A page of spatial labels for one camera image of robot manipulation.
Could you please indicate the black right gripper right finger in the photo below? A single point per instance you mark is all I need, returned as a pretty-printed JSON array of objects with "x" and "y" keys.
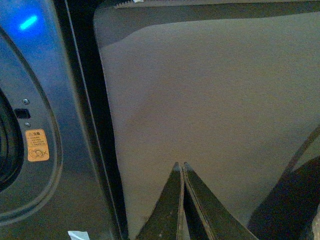
[{"x": 206, "y": 217}]

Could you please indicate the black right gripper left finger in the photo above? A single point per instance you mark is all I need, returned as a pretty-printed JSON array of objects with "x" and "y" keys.
[{"x": 166, "y": 219}]

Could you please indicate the dark navy knit garment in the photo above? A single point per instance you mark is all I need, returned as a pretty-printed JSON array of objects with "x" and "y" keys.
[{"x": 288, "y": 210}]

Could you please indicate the grey front-load washing machine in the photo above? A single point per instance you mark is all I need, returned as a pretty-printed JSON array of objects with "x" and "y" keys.
[{"x": 42, "y": 86}]

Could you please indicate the white tape label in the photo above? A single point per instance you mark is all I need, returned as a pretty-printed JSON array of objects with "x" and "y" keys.
[{"x": 78, "y": 235}]

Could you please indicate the grey cabinet side panel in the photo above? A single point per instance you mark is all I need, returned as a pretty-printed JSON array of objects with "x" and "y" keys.
[{"x": 231, "y": 89}]

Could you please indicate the orange warning sticker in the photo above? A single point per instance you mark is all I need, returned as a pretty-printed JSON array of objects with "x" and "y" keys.
[{"x": 37, "y": 145}]

